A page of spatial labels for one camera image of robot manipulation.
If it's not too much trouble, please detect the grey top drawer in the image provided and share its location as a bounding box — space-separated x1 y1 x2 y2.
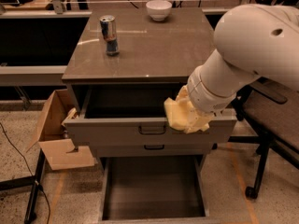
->
65 85 236 147

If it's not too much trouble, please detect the grey middle drawer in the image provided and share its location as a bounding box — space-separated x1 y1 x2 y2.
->
91 143 213 158

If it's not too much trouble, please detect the black stand leg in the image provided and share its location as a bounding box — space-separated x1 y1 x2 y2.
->
0 150 45 224

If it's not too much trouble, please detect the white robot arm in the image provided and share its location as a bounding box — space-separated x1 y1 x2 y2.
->
167 5 299 133

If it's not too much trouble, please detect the open cardboard box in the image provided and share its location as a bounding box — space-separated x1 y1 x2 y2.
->
27 90 95 170

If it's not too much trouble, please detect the black office chair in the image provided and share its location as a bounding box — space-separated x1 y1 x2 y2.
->
229 78 299 199

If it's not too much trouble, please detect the white bowl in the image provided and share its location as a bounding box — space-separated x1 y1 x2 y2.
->
146 0 172 21

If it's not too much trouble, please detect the silver blue drink can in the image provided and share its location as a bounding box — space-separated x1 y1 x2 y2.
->
100 15 119 56

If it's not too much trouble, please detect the yellow sponge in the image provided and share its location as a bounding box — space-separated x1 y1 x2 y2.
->
164 98 188 131

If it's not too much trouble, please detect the grey drawer cabinet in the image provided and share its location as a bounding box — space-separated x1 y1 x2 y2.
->
61 7 240 163

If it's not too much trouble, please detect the grey drawer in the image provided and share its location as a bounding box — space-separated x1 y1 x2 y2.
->
65 85 236 147
99 155 220 224
91 143 213 158

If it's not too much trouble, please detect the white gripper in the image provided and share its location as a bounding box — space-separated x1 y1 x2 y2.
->
176 67 235 133

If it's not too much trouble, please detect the black floor cable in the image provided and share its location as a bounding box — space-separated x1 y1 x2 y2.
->
0 121 52 224

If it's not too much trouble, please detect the grey bottom drawer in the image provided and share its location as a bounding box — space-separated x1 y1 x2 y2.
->
99 155 220 224

